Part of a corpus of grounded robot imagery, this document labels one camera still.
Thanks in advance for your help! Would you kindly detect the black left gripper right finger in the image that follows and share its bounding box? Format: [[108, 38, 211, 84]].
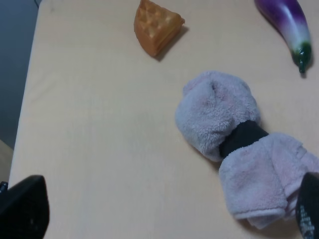
[[296, 172, 319, 239]]

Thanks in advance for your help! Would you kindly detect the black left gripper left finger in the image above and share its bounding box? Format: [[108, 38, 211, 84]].
[[0, 175, 50, 239]]

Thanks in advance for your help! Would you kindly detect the orange toy waffle wedge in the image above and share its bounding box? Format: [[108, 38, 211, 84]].
[[134, 0, 185, 57]]

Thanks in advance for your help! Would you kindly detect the rolled pink towel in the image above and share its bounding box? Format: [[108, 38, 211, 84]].
[[175, 71, 319, 229]]

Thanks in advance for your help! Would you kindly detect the black band on towel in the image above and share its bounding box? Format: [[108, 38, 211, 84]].
[[219, 120, 269, 159]]

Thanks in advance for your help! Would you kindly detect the purple toy eggplant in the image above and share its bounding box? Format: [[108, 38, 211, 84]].
[[255, 0, 312, 75]]

